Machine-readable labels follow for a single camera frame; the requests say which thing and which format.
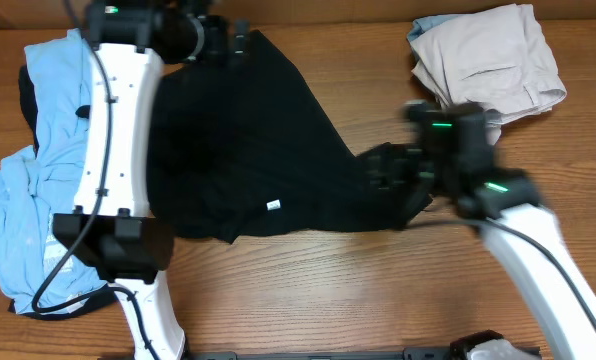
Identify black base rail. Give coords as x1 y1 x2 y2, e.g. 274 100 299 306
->
97 345 542 360

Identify black garment under blue one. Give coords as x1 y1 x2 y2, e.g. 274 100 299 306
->
18 65 117 321

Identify black t-shirt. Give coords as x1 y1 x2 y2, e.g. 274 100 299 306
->
145 29 433 245

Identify beige folded shorts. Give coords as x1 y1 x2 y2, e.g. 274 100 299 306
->
409 4 567 144

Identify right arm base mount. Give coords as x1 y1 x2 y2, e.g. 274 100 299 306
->
448 329 534 360

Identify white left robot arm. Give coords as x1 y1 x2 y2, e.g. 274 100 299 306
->
52 1 249 359

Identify light blue folded garment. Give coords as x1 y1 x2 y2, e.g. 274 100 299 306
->
406 14 459 42

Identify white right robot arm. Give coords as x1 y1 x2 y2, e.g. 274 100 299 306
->
372 100 596 359

